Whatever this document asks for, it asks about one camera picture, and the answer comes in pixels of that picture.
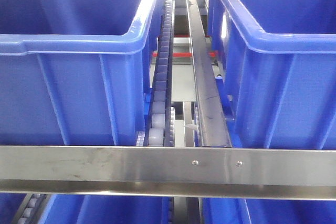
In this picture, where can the blue bin lower level right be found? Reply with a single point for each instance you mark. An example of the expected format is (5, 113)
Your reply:
(231, 210)

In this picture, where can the white roller track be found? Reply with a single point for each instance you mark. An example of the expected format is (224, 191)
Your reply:
(160, 128)

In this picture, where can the stainless steel shelf frame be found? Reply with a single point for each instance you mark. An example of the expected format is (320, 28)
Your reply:
(169, 171)

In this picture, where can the blue bin level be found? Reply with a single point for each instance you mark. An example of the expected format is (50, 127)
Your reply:
(106, 209)
(231, 210)

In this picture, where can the large blue bin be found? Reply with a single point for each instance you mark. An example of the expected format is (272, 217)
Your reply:
(76, 72)
(279, 63)

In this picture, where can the steel divider rail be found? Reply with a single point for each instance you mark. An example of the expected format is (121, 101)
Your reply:
(213, 128)

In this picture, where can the large blue bin left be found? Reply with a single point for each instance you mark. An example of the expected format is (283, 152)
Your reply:
(76, 72)

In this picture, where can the large blue bin right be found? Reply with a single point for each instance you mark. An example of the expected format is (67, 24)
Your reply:
(279, 63)

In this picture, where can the blue bin lower level left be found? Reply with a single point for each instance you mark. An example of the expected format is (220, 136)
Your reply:
(106, 209)

